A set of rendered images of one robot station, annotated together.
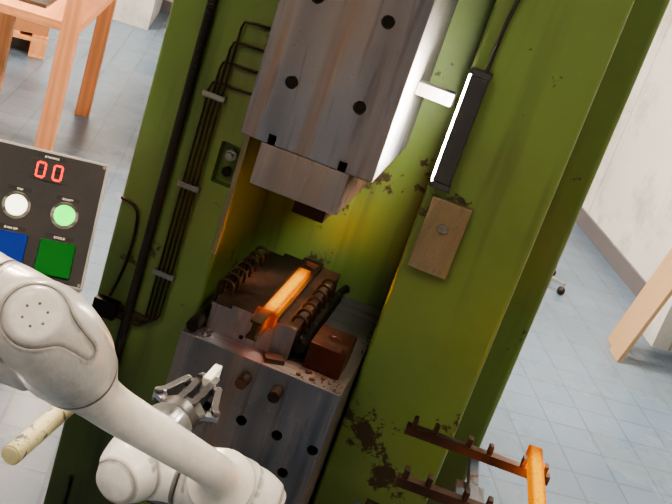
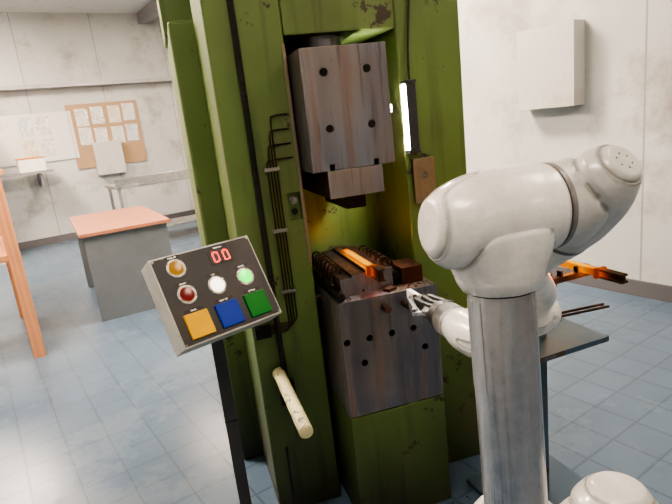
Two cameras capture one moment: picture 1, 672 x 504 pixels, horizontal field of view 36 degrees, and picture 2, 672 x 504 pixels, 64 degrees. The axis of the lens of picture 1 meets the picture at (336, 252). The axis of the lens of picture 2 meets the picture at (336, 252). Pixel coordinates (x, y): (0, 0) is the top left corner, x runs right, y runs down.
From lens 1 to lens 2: 109 cm
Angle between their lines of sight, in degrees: 23
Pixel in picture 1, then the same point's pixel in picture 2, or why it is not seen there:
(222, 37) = (260, 133)
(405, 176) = not seen: hidden behind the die
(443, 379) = not seen: hidden behind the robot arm
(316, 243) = (329, 239)
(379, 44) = (367, 83)
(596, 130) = not seen: hidden behind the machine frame
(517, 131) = (435, 104)
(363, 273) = (360, 240)
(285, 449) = (421, 332)
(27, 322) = (626, 166)
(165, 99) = (242, 187)
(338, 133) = (366, 144)
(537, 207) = (460, 138)
